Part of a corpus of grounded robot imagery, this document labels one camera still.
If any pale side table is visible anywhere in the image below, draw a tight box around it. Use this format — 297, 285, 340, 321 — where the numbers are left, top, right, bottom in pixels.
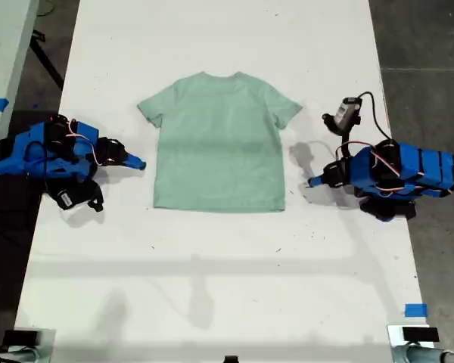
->
0, 0, 41, 220

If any pale grey clamp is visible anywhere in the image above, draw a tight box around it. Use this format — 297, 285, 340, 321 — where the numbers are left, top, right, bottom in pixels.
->
0, 349, 37, 363
391, 344, 454, 363

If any pale green T-shirt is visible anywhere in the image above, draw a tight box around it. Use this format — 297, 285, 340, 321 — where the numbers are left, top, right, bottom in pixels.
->
137, 70, 303, 213

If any black camera stalk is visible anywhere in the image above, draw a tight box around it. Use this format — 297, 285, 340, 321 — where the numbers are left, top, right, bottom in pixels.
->
338, 126, 355, 160

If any black stand leg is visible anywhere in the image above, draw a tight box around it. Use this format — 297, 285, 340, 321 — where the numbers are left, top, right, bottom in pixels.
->
29, 29, 65, 90

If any small black box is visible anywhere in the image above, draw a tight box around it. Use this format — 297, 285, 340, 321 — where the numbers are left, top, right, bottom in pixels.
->
402, 327, 440, 343
2, 329, 41, 347

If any black camera box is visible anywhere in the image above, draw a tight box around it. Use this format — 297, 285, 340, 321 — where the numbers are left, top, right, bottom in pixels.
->
321, 97, 363, 135
54, 180, 105, 213

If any black camera cable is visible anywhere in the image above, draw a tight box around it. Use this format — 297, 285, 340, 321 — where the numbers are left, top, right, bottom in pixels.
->
357, 90, 396, 147

